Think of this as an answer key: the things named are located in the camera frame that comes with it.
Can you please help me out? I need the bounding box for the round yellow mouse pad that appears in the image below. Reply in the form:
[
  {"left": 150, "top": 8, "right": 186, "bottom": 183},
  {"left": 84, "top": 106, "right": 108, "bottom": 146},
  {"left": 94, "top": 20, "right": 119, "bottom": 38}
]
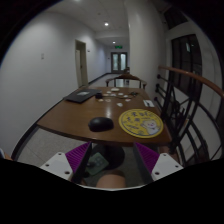
[{"left": 119, "top": 109, "right": 164, "bottom": 139}]

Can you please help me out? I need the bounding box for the black computer mouse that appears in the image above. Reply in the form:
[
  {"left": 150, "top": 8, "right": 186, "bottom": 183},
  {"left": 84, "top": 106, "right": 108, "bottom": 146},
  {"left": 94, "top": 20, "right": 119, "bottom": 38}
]
[{"left": 88, "top": 117, "right": 114, "bottom": 132}]

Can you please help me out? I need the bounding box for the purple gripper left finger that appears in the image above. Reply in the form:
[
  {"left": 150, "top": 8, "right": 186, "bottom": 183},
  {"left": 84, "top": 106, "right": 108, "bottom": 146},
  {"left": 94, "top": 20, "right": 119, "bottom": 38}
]
[{"left": 41, "top": 142, "right": 92, "bottom": 184}]

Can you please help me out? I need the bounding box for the black table pedestal base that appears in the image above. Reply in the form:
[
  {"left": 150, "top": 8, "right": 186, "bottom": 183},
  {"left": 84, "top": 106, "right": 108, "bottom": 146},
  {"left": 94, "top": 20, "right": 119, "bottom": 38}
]
[{"left": 92, "top": 144, "right": 125, "bottom": 170}]

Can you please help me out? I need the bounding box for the dark window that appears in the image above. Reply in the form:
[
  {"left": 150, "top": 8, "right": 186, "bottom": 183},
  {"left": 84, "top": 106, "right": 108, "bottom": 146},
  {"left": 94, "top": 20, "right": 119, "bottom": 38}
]
[{"left": 171, "top": 35, "right": 202, "bottom": 95}]

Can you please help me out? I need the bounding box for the small black round object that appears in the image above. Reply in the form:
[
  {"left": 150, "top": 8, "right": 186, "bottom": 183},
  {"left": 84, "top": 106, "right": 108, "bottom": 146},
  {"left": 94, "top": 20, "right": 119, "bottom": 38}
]
[{"left": 95, "top": 93, "right": 103, "bottom": 99}]

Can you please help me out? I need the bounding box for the white card on table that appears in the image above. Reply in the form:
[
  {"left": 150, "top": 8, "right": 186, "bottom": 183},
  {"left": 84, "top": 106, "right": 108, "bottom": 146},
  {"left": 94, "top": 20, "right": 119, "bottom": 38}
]
[{"left": 143, "top": 100, "right": 155, "bottom": 108}]

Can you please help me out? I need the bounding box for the side door in wall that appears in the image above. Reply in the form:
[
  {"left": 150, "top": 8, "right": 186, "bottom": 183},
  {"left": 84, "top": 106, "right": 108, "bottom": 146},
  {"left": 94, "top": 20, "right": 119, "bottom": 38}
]
[{"left": 75, "top": 40, "right": 88, "bottom": 87}]

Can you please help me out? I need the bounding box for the glass double door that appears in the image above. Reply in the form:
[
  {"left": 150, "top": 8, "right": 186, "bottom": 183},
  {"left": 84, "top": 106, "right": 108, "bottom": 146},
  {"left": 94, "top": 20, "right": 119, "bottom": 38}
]
[{"left": 111, "top": 52, "right": 127, "bottom": 73}]

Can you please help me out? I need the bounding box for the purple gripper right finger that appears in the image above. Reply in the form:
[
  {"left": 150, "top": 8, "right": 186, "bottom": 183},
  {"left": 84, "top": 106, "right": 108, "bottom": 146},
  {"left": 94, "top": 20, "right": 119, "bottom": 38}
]
[{"left": 133, "top": 143, "right": 182, "bottom": 183}]

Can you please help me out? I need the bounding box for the black metal railing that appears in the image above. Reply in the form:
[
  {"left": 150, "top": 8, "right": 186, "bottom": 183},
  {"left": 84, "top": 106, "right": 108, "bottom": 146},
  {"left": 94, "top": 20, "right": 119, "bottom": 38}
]
[{"left": 154, "top": 72, "right": 224, "bottom": 167}]

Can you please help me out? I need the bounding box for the dark closed laptop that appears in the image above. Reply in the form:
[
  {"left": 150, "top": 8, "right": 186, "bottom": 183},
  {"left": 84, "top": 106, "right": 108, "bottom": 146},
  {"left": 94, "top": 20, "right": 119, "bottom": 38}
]
[{"left": 65, "top": 89, "right": 100, "bottom": 103}]

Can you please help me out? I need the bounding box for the wooden stair handrail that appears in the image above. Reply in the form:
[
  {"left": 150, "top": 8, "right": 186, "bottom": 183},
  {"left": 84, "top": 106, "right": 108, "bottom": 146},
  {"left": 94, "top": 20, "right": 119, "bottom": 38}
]
[{"left": 158, "top": 65, "right": 224, "bottom": 99}]

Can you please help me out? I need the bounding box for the wooden chair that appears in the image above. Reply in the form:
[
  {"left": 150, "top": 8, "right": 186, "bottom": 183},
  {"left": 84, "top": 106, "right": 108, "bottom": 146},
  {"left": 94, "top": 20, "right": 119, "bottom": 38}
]
[{"left": 105, "top": 73, "right": 148, "bottom": 90}]

